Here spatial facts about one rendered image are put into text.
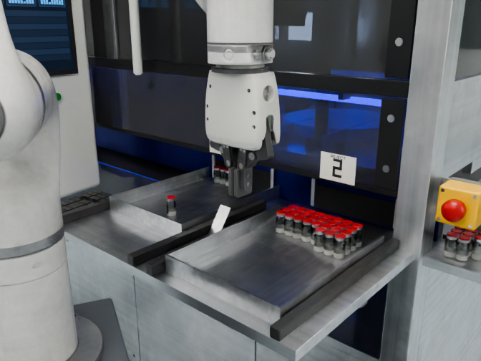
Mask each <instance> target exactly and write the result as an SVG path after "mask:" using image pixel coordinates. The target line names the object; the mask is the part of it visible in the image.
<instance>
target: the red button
mask: <svg viewBox="0 0 481 361"><path fill-rule="evenodd" d="M466 213H467V209H466V207H465V205H464V203H463V202H461V201H459V200H457V199H449V200H448V201H446V202H445V203H443V205H442V207H441V214H442V216H443V217H444V218H445V219H446V220H447V221H449V222H458V221H460V220H462V219H463V218H464V217H465V215H466Z"/></svg>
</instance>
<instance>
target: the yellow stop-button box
mask: <svg viewBox="0 0 481 361"><path fill-rule="evenodd" d="M449 199H457V200H459V201H461V202H463V203H464V205H465V207H466V209H467V213H466V215H465V217H464V218H463V219H462V220H460V221H458V222H449V221H447V220H446V219H445V218H444V217H443V216H442V214H441V207H442V205H443V203H445V202H446V201H448V200H449ZM435 220H436V221H438V222H441V223H445V224H449V225H452V226H457V227H460V228H465V229H469V230H472V231H474V230H475V229H476V228H477V227H478V226H479V225H480V224H481V182H477V181H473V180H467V179H463V178H456V177H452V178H450V179H449V180H448V181H447V182H445V183H443V184H442V185H441V186H440V187H439V195H438V200H437V210H436V216H435Z"/></svg>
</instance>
